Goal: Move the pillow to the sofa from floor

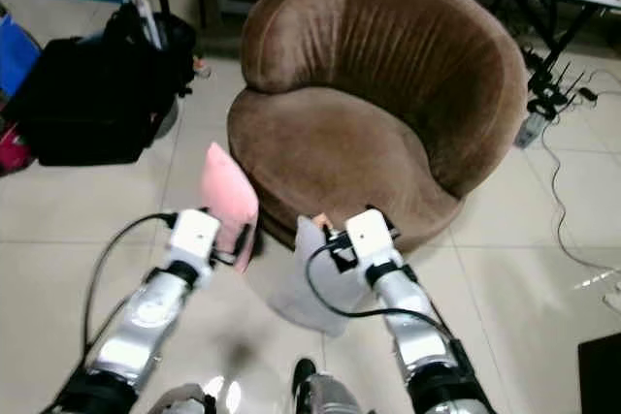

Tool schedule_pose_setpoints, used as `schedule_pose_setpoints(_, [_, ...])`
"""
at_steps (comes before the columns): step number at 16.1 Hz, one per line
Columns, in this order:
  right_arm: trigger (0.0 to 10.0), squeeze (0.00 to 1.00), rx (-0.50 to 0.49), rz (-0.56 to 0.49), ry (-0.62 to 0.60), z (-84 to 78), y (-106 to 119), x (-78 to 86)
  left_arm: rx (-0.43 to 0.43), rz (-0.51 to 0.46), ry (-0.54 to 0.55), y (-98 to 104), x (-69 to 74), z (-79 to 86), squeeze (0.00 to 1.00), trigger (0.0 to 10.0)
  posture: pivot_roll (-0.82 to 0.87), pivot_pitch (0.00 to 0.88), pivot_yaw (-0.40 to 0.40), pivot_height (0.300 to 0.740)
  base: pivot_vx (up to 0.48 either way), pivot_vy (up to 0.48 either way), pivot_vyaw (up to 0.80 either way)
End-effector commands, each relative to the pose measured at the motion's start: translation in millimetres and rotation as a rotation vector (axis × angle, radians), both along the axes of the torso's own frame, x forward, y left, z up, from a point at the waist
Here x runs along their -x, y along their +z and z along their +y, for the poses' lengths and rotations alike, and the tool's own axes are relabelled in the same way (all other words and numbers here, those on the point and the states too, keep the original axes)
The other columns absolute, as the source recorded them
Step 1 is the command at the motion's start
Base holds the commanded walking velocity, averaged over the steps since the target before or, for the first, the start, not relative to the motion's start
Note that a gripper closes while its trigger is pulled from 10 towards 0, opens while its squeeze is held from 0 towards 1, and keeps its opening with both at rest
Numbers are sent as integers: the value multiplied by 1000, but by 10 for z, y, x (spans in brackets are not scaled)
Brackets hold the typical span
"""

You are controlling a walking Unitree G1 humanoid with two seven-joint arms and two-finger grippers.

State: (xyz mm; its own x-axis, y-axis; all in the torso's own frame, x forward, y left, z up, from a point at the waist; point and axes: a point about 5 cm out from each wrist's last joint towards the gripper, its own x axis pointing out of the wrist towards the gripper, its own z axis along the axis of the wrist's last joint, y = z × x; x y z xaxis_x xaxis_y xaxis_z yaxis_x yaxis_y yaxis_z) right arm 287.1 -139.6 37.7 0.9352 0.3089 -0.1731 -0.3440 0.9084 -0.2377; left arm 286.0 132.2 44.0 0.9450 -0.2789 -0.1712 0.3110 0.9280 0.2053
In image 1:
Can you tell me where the grey pillow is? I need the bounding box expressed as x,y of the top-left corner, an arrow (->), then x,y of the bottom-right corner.
267,216 -> 360,337

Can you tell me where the pink pillow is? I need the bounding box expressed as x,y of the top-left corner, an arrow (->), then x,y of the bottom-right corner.
200,142 -> 260,270

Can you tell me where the brown round velvet sofa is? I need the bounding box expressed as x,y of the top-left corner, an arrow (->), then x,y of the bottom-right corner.
227,0 -> 530,258

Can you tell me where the black flat floor object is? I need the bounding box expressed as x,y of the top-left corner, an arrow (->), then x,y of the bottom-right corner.
577,332 -> 621,414

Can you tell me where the robot right leg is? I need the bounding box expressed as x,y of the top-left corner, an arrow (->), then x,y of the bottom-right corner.
291,358 -> 372,414

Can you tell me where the robot leg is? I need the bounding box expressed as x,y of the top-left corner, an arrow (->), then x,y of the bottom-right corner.
160,383 -> 219,414
291,358 -> 372,414

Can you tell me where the robot left leg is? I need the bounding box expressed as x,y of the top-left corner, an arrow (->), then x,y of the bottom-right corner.
160,383 -> 219,414

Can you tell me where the black suitcase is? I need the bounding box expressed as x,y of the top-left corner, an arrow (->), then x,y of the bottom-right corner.
5,36 -> 180,168

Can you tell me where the black backpack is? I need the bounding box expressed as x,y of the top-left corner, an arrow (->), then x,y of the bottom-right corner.
102,2 -> 197,95

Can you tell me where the grey power strip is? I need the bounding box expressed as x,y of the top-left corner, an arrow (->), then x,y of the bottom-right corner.
514,113 -> 544,150

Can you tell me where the pink bag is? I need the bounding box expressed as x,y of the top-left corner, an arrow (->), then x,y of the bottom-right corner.
0,123 -> 35,177

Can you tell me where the black router with antennas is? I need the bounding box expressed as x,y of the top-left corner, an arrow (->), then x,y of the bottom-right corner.
522,46 -> 601,119

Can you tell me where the blue folder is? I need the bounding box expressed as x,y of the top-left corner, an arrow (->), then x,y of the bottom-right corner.
0,12 -> 42,97

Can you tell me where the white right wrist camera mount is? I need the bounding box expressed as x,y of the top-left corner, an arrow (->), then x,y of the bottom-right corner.
344,208 -> 396,265

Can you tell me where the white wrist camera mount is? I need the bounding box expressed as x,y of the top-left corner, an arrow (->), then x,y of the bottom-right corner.
167,208 -> 221,270
344,208 -> 396,265

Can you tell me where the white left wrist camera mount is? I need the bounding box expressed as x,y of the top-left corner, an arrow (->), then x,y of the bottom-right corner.
167,208 -> 221,270

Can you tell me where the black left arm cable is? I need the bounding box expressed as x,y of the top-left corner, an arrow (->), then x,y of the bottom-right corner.
82,212 -> 176,337

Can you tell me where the thin black floor cable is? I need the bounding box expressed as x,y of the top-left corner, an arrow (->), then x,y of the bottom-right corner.
539,94 -> 621,274

